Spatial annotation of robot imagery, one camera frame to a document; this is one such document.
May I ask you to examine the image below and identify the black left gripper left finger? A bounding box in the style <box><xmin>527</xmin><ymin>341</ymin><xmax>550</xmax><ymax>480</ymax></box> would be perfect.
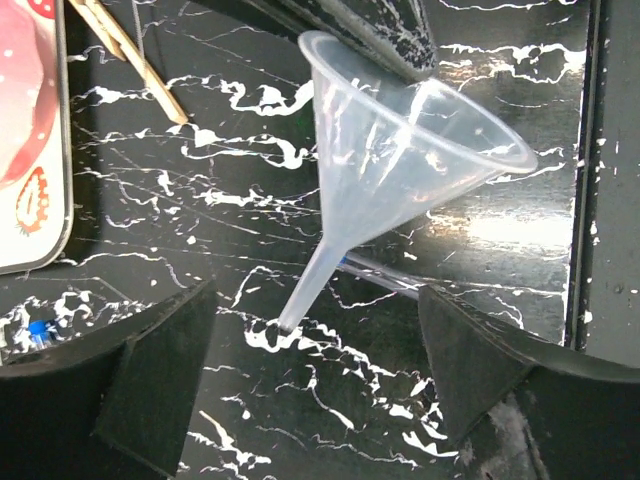
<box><xmin>1</xmin><ymin>282</ymin><xmax>217</xmax><ymax>479</ymax></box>

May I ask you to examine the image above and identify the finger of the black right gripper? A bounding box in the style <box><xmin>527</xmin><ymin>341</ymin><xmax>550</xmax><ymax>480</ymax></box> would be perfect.
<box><xmin>282</xmin><ymin>0</ymin><xmax>438</xmax><ymax>83</ymax></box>

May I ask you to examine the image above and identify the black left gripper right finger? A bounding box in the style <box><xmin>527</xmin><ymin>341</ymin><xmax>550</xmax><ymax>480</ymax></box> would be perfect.
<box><xmin>418</xmin><ymin>286</ymin><xmax>639</xmax><ymax>479</ymax></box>

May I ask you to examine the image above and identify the clear plastic funnel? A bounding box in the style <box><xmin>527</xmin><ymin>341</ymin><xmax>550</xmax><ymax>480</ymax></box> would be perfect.
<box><xmin>278</xmin><ymin>31</ymin><xmax>538</xmax><ymax>331</ymax></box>

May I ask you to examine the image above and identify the wooden test tube clamp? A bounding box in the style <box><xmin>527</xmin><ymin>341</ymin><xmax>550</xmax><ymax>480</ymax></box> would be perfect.
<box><xmin>69</xmin><ymin>1</ymin><xmax>188</xmax><ymax>125</ymax></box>

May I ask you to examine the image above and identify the blue capped test tube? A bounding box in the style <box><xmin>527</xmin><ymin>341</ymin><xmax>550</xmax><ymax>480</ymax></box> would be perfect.
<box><xmin>27</xmin><ymin>320</ymin><xmax>62</xmax><ymax>350</ymax></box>

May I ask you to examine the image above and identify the strawberry pattern tray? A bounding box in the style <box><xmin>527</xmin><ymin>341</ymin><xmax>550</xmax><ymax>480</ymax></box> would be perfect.
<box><xmin>1</xmin><ymin>1</ymin><xmax>73</xmax><ymax>274</ymax></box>

